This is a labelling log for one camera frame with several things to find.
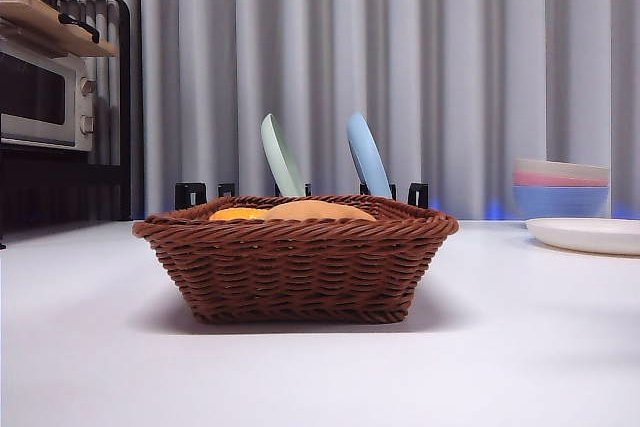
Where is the black plate rack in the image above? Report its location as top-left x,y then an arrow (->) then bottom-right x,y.
174,180 -> 430,209

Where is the orange plastic corn cob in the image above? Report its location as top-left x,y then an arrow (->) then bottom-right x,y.
208,205 -> 271,222

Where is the pink bowl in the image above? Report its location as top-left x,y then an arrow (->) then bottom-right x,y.
513,170 -> 611,189

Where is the pale blue plate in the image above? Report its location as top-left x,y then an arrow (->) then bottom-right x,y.
346,111 -> 394,200

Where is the wooden board with black handle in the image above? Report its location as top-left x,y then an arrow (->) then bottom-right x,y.
0,0 -> 120,57

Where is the blue bowl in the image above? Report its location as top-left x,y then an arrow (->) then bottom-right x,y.
512,184 -> 611,222

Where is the pale green plate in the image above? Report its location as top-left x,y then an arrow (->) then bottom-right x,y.
260,112 -> 304,197

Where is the tan plastic potato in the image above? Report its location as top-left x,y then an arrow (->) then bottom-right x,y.
262,199 -> 377,222

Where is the silver toaster oven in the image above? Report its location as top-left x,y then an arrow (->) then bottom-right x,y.
0,39 -> 97,152

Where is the white plate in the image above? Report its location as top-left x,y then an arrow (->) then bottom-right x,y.
524,217 -> 640,256

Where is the black metal shelf frame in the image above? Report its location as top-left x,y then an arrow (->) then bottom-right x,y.
0,0 -> 134,248

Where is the brown wicker basket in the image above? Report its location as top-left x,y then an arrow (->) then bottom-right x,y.
132,193 -> 460,324

